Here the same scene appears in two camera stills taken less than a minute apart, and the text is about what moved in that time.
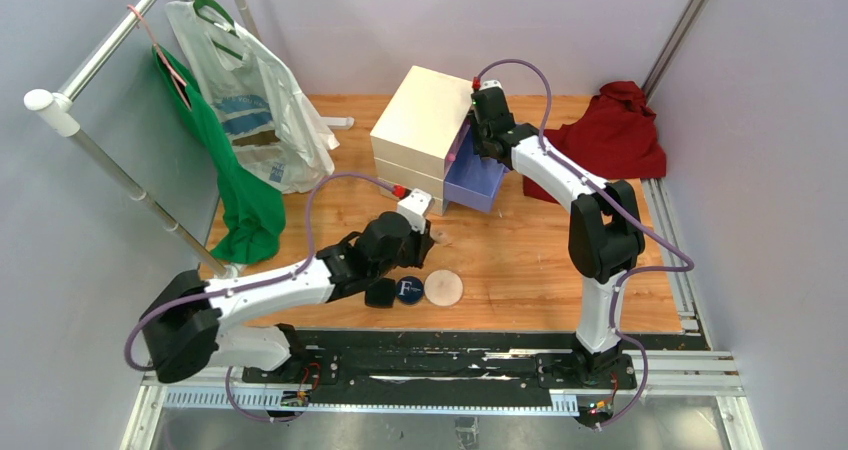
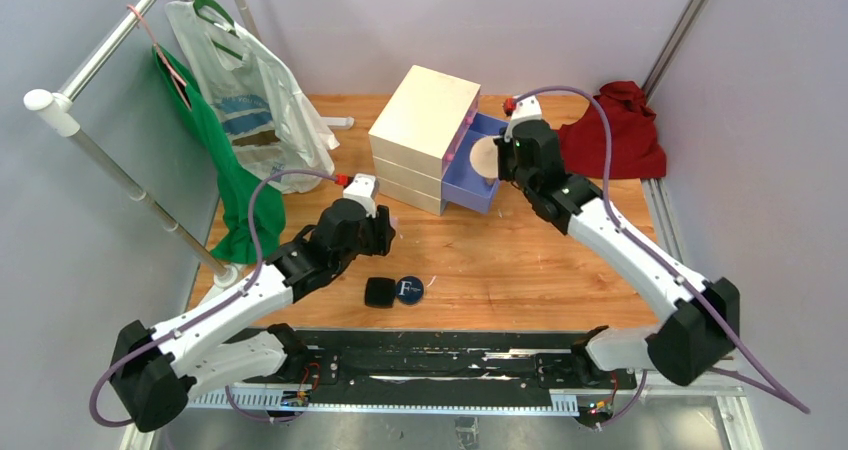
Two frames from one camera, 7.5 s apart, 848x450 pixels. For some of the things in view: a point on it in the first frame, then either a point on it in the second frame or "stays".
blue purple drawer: x=471 y=180 stays
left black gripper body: x=413 y=252 → x=374 y=237
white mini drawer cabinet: x=411 y=139 stays
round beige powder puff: x=443 y=287 → x=484 y=157
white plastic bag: x=267 y=115 stays
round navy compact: x=409 y=290 stays
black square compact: x=381 y=293 stays
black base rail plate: x=426 y=362 stays
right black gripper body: x=479 y=139 → x=507 y=169
